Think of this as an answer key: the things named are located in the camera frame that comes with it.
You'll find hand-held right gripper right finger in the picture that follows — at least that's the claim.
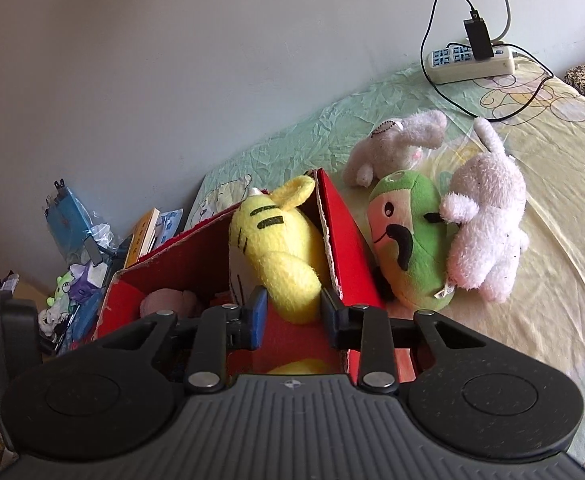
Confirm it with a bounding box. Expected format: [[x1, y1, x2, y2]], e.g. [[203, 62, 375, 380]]
[[321, 289, 488, 392]]

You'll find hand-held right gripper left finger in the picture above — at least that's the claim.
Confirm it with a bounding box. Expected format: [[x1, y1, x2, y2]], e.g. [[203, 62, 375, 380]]
[[90, 285, 269, 395]]

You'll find yellow striped plush toy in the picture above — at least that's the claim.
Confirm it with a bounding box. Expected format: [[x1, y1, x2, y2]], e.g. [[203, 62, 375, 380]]
[[228, 175, 331, 326]]

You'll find red cardboard box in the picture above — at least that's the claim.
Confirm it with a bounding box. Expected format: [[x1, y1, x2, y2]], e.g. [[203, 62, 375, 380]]
[[95, 167, 416, 391]]

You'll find green plush toy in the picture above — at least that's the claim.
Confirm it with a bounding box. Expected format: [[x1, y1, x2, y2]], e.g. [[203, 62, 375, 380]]
[[367, 170, 457, 311]]

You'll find small pink plush bunny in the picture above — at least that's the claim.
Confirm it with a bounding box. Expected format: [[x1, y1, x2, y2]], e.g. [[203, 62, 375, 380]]
[[343, 110, 448, 188]]

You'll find large white plush bunny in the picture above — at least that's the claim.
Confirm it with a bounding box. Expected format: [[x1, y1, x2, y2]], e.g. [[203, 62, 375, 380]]
[[440, 117, 531, 303]]

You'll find plain yellow soft toy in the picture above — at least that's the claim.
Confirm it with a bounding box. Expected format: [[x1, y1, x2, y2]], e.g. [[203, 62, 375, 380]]
[[265, 359, 336, 376]]

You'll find small green figure toy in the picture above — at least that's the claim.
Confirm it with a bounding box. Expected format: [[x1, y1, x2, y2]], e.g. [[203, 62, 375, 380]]
[[46, 272, 73, 307]]

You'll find pink plush toy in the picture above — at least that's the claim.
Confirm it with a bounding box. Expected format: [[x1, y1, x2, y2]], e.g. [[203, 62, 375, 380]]
[[140, 287, 203, 318]]

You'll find blue white packet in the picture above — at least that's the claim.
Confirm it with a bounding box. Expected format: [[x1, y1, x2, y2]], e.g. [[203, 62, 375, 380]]
[[156, 208, 186, 247]]

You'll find blue bag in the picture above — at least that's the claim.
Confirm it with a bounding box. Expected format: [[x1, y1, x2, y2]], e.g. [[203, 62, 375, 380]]
[[45, 178, 103, 263]]

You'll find clear plastic bag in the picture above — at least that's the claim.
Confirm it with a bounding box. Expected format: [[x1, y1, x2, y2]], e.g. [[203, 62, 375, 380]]
[[87, 222, 119, 252]]

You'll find yellow book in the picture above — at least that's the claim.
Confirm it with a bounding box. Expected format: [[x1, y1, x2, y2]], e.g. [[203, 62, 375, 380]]
[[122, 208, 160, 268]]

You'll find white power strip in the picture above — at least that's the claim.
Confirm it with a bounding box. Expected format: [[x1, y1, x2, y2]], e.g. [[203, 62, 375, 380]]
[[425, 42, 517, 85]]

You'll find black power adapter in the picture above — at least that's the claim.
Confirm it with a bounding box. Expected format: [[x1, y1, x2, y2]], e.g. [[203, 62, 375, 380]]
[[463, 10, 496, 61]]

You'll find white cable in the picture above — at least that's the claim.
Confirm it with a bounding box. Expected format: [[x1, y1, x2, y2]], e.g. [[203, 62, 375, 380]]
[[495, 0, 514, 43]]

